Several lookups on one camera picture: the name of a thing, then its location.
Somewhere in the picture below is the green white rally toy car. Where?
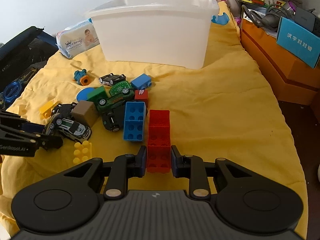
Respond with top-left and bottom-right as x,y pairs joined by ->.
43,113 -> 92,142

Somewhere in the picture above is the yellow studded building block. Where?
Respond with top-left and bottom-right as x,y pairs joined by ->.
73,140 -> 92,165

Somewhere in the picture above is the red long building block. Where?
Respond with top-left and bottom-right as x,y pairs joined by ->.
146,109 -> 171,173

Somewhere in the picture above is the small yellow building block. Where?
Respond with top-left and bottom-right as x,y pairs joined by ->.
39,100 -> 61,119

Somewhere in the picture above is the large blue building block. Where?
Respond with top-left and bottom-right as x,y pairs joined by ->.
123,101 -> 146,142

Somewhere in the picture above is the brown cube block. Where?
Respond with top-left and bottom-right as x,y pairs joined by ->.
71,100 -> 99,128

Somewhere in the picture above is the blue round disc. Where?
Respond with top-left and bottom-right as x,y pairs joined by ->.
76,87 -> 95,102

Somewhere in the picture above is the yellow cloth mat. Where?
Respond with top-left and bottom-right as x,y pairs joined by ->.
1,2 -> 308,238

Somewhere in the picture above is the black bag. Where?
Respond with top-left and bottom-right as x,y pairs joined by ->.
0,26 -> 58,90

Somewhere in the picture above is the dark green toy car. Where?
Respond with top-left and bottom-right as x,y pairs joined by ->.
96,88 -> 135,113

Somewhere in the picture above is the green building block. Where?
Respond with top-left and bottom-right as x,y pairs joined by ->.
87,86 -> 109,103

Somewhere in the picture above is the small red building block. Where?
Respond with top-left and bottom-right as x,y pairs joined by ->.
135,89 -> 149,107

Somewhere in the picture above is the blue orange toy train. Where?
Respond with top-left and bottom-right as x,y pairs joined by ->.
73,69 -> 91,86

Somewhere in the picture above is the green patterned curved block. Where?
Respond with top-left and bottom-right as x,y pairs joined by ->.
109,81 -> 133,97

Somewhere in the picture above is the black white toy car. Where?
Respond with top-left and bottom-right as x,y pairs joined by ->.
99,73 -> 126,87

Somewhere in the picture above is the small blue building block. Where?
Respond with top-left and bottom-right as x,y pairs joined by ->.
131,74 -> 152,90

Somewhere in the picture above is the baby wipes pack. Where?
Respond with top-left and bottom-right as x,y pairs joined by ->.
56,18 -> 100,59

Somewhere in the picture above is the orange cardboard box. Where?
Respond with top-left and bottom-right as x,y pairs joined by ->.
241,20 -> 319,105

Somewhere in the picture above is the white plastic storage bin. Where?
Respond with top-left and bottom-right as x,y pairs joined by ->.
87,0 -> 220,69

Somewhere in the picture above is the blue plastic toy piece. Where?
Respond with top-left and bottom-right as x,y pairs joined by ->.
212,12 -> 229,25

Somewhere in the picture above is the blue card box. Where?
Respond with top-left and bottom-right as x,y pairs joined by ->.
276,17 -> 320,69

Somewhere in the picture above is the black power adapter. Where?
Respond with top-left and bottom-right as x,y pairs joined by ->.
294,7 -> 316,32

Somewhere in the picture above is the blue cable coil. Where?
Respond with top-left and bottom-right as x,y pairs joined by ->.
2,78 -> 26,104

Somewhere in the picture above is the black cable bundle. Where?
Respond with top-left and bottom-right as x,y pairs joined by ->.
241,3 -> 296,30

